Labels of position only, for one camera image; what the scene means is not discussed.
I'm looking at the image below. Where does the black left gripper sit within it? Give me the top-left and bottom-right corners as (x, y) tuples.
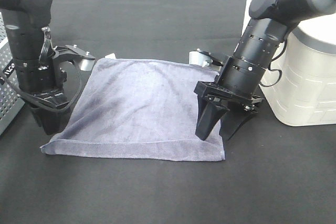
(19, 48), (70, 135)

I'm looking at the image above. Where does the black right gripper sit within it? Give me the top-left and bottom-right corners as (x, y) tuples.
(194, 81), (264, 141)

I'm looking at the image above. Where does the grey microfibre towel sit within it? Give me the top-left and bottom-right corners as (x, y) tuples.
(40, 58), (225, 162)

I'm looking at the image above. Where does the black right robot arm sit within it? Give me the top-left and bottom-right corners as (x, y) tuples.
(194, 0), (335, 140)

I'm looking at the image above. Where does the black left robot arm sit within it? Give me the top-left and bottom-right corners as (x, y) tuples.
(1, 0), (73, 135)

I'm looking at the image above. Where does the grey perforated laundry basket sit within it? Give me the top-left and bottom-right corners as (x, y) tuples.
(0, 16), (24, 134)

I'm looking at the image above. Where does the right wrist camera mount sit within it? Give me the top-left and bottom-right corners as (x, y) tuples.
(188, 48), (229, 67)

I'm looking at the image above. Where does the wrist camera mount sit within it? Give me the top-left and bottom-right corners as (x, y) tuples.
(52, 45), (95, 71)
(188, 48), (229, 67)

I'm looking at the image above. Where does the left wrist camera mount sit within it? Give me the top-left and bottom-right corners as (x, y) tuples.
(52, 45), (95, 71)

